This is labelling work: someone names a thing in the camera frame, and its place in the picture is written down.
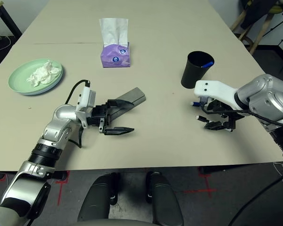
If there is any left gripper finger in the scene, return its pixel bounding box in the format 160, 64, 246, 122
106, 99, 135, 109
103, 127, 135, 136

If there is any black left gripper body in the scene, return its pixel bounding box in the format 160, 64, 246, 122
87, 104, 109, 134

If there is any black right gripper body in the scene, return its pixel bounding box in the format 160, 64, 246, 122
217, 101, 242, 121

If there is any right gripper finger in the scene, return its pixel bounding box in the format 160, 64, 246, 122
207, 101, 221, 112
204, 120, 235, 132

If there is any grey glasses case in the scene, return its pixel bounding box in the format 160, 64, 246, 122
107, 87, 146, 125

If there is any white tissue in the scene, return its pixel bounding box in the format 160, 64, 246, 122
25, 60, 62, 88

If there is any light green plastic plate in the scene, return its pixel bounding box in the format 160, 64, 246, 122
8, 58, 64, 95

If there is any white marker black cap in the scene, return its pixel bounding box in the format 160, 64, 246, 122
195, 115, 212, 123

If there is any black pen cup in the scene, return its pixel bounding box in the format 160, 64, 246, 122
181, 50, 215, 89

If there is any purple tissue pack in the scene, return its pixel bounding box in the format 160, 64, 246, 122
99, 18, 131, 69

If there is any light blue plastic plate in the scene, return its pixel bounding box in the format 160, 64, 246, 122
13, 70, 65, 96

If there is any red floor tape mark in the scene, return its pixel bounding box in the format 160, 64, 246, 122
55, 171, 69, 205
183, 168, 219, 198

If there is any robot left leg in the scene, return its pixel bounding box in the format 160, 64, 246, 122
77, 172, 120, 222

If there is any robot leg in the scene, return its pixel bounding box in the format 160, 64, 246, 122
77, 172, 120, 222
145, 171, 184, 226

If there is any robot right leg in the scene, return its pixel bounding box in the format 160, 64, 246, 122
145, 171, 184, 226

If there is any wooden stool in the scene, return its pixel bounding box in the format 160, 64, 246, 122
230, 7, 278, 56

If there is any grey robot waist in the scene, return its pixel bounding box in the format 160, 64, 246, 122
76, 218, 156, 226

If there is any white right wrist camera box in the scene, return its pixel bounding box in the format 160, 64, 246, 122
194, 80, 240, 105

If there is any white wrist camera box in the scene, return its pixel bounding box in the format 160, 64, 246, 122
75, 86, 97, 129
194, 80, 240, 105

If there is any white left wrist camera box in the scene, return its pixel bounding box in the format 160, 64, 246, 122
75, 86, 97, 129

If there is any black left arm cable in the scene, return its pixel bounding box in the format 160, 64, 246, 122
65, 79, 91, 149

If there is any white floor cable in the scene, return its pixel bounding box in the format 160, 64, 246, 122
0, 35, 12, 54

